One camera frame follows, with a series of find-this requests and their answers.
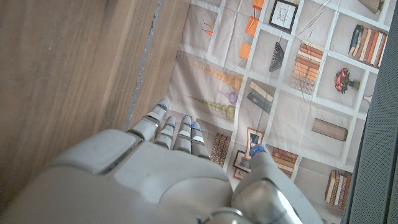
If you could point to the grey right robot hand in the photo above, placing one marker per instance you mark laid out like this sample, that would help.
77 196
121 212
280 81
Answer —
149 180

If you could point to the grey tape outline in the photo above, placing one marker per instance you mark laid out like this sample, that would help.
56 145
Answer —
141 71

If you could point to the printed bookshelf backdrop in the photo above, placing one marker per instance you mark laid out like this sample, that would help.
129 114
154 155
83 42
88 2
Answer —
289 102

